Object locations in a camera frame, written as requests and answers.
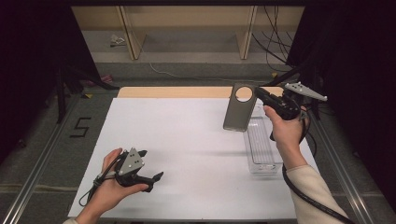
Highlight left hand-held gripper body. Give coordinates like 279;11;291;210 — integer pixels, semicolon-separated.
114;147;148;188

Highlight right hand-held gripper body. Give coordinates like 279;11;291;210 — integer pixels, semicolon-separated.
264;81;329;121

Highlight metal plate with round hole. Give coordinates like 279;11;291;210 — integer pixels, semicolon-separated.
222;82;259;133

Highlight clear plastic tray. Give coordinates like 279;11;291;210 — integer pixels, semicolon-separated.
242;104;284;175

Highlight person's right hand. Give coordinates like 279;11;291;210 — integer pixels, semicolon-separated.
263;105;309;171

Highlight person's left hand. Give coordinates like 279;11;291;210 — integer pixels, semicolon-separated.
88;147;149;216

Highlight black tripod stand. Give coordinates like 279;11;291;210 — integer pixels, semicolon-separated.
55;64;120;124
262;62;321;120

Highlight white table mat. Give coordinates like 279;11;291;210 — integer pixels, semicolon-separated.
67;97;320;220

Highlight black curtain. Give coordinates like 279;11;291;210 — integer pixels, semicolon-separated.
286;6;396;213
0;0;101;162

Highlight pink cloth scrap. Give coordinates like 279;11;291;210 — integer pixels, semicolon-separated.
87;74;113;87

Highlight light wooden shelf unit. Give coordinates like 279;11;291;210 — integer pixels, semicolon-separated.
71;5;305;61

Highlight crumpled clear wrapper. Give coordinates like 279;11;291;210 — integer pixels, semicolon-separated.
109;34;126;48

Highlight left hand-held gripper cable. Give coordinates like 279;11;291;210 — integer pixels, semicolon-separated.
78;152;125;208

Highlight hand-held gripper cable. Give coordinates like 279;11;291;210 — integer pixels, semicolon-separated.
78;152;125;208
281;105;356;224

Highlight hanging black cables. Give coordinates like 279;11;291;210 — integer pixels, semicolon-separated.
251;5;300;73

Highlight right hand-held gripper cable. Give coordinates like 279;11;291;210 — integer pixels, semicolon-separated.
281;105;356;224

